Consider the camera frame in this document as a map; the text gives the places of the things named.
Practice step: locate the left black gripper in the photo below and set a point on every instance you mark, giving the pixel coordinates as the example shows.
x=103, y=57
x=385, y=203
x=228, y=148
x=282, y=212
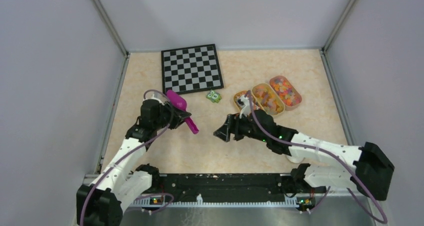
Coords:
x=179, y=117

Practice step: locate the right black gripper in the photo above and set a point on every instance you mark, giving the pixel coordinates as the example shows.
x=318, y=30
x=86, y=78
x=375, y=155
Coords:
x=231, y=125

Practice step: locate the magenta plastic scoop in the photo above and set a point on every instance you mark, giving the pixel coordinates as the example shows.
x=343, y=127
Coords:
x=181, y=104

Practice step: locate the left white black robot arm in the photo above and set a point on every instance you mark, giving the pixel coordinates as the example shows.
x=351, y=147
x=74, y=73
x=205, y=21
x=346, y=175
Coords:
x=104, y=201

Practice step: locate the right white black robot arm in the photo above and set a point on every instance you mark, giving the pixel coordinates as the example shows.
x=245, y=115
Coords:
x=364, y=168

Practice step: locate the tray with orange wrapped candies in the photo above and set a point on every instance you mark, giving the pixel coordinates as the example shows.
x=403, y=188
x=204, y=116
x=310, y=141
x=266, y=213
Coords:
x=254, y=103

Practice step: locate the tray with yellow gummy candies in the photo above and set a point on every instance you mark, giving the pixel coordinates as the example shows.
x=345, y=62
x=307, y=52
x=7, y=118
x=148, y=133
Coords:
x=268, y=99

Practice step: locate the tray with mixed colourful candies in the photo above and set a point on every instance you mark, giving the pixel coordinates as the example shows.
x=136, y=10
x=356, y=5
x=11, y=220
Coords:
x=288, y=94

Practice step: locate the green owl toy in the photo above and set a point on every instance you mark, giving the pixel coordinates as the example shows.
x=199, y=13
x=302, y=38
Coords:
x=214, y=96

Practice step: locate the black white chessboard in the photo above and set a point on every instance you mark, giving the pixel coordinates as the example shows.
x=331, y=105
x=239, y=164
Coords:
x=191, y=69

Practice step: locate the white round lid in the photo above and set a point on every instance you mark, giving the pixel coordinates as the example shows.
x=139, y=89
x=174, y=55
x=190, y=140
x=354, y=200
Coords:
x=294, y=159

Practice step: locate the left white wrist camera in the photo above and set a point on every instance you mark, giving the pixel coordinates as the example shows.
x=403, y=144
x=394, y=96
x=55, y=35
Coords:
x=157, y=97

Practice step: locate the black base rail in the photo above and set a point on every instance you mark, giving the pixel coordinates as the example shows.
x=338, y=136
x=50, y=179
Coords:
x=230, y=188

